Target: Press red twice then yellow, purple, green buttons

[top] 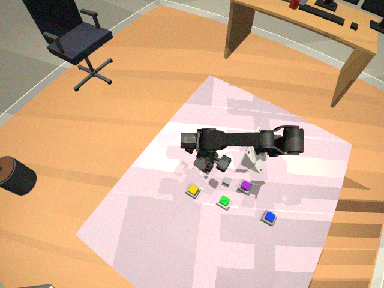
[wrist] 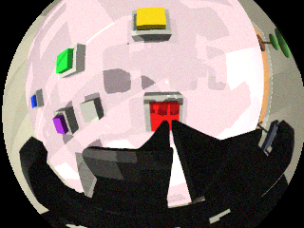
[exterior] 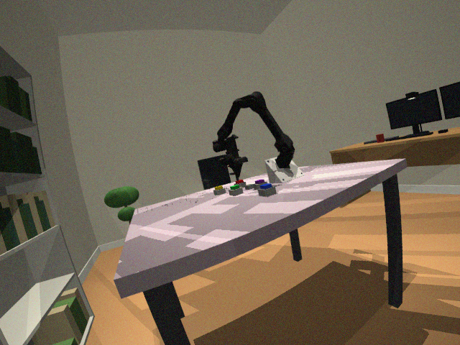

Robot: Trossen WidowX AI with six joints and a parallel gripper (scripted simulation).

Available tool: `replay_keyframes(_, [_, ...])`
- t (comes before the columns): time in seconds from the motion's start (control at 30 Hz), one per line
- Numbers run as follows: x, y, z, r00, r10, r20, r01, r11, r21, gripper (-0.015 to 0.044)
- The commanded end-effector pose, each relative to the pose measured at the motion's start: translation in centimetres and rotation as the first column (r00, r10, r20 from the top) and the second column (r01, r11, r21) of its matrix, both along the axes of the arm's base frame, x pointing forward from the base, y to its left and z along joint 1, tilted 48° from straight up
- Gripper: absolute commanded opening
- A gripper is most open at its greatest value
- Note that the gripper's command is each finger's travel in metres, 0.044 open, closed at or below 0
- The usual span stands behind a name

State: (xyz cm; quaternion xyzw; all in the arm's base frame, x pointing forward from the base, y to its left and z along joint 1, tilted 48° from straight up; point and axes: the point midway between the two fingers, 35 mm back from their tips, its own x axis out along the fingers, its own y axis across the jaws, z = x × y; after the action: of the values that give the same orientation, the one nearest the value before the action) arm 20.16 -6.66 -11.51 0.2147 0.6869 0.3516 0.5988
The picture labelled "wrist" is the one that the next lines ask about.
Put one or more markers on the red button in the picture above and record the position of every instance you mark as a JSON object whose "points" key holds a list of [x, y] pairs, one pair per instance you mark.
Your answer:
{"points": [[162, 106]]}

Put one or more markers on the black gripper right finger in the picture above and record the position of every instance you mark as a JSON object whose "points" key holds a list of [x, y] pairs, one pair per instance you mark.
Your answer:
{"points": [[203, 157]]}

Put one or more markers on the yellow button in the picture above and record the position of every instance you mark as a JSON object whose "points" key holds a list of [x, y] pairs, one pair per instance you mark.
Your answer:
{"points": [[151, 24]]}

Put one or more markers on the green button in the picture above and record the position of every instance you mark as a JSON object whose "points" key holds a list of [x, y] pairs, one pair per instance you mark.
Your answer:
{"points": [[71, 61]]}

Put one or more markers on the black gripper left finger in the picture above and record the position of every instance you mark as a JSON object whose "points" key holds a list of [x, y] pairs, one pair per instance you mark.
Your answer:
{"points": [[152, 162]]}

